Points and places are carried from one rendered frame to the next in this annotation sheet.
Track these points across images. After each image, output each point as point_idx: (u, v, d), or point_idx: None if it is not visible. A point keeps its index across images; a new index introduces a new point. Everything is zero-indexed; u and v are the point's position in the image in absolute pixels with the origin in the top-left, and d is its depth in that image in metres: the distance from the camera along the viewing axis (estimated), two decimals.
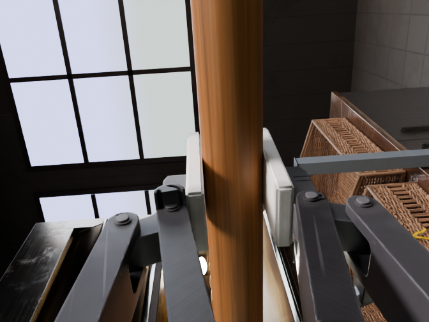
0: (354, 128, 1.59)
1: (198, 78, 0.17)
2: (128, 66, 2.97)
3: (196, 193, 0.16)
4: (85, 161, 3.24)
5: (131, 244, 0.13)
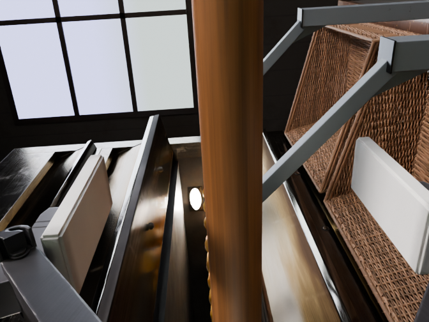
0: (364, 22, 1.42)
1: None
2: (120, 9, 2.80)
3: (52, 236, 0.13)
4: (75, 114, 3.07)
5: None
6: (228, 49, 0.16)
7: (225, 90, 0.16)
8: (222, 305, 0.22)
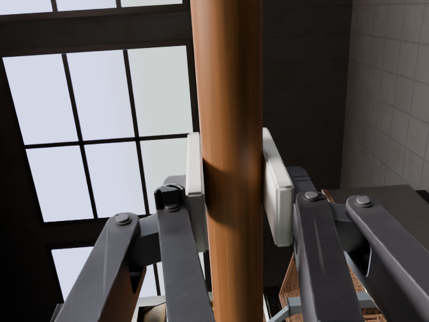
0: None
1: None
2: (136, 134, 3.19)
3: (196, 193, 0.16)
4: (94, 218, 3.46)
5: (131, 244, 0.13)
6: (228, 64, 0.16)
7: (225, 105, 0.16)
8: (225, 314, 0.22)
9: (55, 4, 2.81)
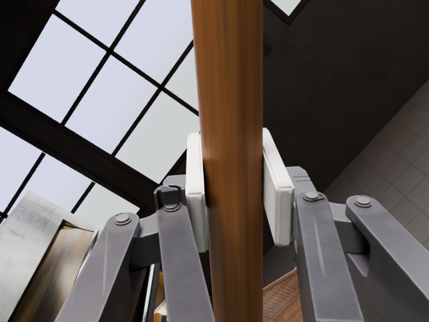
0: None
1: None
2: (163, 82, 3.04)
3: (196, 193, 0.16)
4: (61, 123, 3.10)
5: (131, 244, 0.13)
6: (228, 71, 0.16)
7: (225, 110, 0.17)
8: (224, 315, 0.22)
9: None
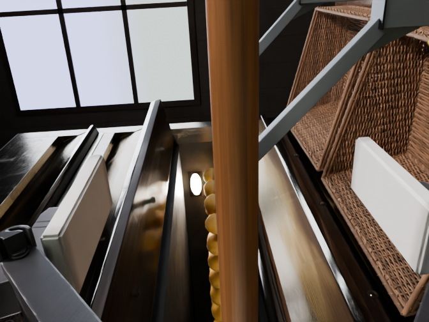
0: (362, 7, 1.45)
1: None
2: (122, 0, 2.83)
3: (52, 236, 0.13)
4: (76, 105, 3.10)
5: None
6: (233, 56, 0.21)
7: (230, 86, 0.22)
8: (227, 256, 0.28)
9: None
